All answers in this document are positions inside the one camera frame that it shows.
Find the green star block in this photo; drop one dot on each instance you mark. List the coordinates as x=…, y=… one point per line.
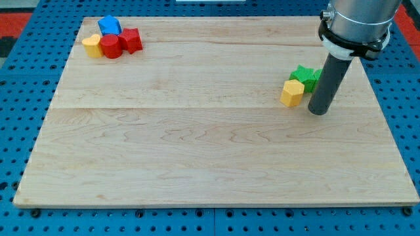
x=306, y=76

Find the blue pentagon block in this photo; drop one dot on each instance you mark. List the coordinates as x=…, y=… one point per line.
x=109, y=25

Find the yellow hexagon block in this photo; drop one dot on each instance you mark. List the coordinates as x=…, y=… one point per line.
x=292, y=93

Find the red cylinder block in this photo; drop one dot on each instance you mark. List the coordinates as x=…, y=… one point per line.
x=110, y=46

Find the green block behind rod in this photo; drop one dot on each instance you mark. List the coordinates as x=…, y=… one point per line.
x=317, y=76

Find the light wooden board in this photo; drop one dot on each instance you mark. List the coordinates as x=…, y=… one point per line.
x=194, y=120

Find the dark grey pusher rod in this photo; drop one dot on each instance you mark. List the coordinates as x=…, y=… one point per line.
x=331, y=77

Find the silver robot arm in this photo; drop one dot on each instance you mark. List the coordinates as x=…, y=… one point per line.
x=360, y=21

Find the red star block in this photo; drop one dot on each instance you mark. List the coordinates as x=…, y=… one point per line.
x=130, y=40

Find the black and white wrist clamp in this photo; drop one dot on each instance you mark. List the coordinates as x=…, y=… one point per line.
x=344, y=49

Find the yellow heart block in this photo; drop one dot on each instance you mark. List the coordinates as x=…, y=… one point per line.
x=92, y=46

